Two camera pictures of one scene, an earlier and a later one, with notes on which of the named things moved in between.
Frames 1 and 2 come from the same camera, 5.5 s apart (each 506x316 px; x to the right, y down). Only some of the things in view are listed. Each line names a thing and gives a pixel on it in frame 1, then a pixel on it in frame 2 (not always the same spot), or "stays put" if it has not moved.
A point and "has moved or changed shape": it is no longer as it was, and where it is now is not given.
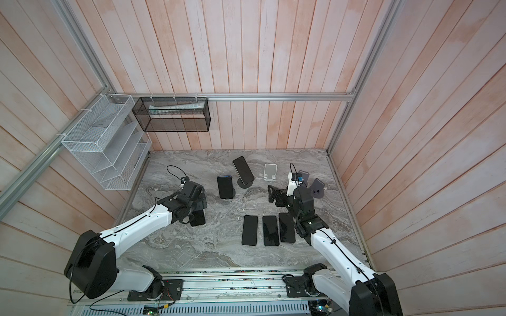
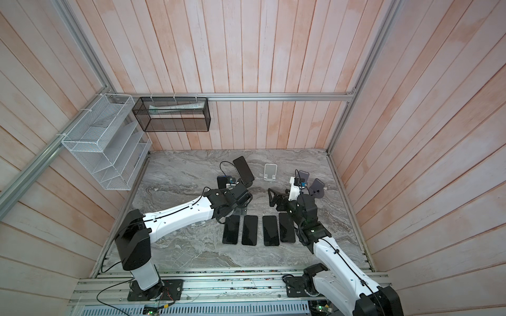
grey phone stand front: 306,175 stays put
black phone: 270,230 stays put
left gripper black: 201,202 -> 244,205
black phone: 286,225 stays put
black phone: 243,170 stays put
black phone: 197,218 has moved or changed shape
